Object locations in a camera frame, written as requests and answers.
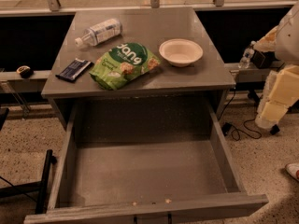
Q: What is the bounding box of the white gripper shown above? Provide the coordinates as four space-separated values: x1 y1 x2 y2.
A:
255 65 299 129

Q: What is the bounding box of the green rice chip bag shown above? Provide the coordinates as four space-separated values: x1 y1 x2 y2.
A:
89 43 161 91

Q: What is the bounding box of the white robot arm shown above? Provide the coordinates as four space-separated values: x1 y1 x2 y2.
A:
254 2 299 129

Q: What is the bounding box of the grey cabinet with top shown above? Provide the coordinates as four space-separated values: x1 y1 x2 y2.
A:
42 7 235 126

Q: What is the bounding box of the open grey top drawer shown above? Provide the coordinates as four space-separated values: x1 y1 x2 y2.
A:
24 97 268 224

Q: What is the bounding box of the black box on ledge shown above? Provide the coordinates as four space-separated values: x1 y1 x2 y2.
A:
251 50 276 69

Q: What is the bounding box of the small bottle on ledge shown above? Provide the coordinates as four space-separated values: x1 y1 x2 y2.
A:
238 41 255 69

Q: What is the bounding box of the black power adapter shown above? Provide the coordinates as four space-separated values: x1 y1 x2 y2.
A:
221 122 232 136

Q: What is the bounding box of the white shoe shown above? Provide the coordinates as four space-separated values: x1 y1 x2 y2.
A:
285 163 299 181

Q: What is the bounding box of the white paper bowl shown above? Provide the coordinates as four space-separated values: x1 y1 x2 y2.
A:
159 38 204 67

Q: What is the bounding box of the clear plastic water bottle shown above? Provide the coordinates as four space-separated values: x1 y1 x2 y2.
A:
75 19 122 47

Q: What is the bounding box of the dark blue snack bar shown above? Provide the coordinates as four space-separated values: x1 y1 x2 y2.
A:
55 58 93 82

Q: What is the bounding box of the black and yellow tape measure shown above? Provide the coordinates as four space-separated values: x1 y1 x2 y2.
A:
17 65 34 78

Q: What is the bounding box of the black cable on floor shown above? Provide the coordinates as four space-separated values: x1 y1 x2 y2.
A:
217 89 263 142

